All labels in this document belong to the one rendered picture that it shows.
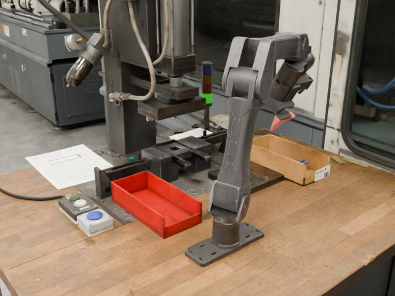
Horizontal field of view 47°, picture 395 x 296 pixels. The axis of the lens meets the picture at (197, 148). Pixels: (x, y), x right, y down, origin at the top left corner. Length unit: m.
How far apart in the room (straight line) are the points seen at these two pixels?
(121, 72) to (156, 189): 0.42
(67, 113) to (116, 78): 3.02
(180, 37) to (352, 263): 0.73
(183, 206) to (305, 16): 0.91
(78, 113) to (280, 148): 3.22
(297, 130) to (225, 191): 0.87
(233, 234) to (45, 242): 0.45
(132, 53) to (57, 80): 3.05
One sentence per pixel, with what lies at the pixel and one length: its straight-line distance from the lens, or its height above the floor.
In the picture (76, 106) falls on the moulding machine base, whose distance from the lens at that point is 4.55.
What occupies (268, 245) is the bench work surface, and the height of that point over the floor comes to 0.90.
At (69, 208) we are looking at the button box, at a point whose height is 0.93.
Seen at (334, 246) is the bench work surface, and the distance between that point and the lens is 1.14.
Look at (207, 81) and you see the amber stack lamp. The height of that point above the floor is 1.13.
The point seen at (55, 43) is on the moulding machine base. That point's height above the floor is 0.85.
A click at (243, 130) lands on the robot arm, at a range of 0.99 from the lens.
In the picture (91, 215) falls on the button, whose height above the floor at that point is 0.94.
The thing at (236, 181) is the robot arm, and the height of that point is 1.07.
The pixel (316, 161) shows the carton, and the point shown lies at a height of 0.94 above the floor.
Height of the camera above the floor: 1.51
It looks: 22 degrees down
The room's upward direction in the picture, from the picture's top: straight up
